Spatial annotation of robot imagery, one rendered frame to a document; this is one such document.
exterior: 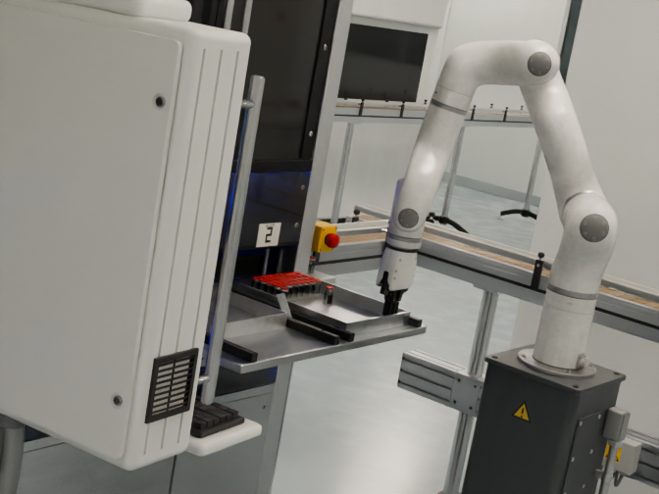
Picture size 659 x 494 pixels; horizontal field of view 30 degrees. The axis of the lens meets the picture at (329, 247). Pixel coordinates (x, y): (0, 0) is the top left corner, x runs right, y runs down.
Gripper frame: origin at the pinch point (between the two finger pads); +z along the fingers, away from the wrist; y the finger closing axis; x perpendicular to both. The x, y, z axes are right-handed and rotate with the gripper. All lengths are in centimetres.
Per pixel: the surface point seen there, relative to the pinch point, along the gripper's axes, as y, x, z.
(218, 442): 79, 18, 12
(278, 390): -9, -35, 35
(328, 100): -8, -36, -44
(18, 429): 102, -11, 16
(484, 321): -86, -19, 19
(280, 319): 30.2, -9.5, 2.2
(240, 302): 28.3, -23.4, 2.6
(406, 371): -86, -43, 44
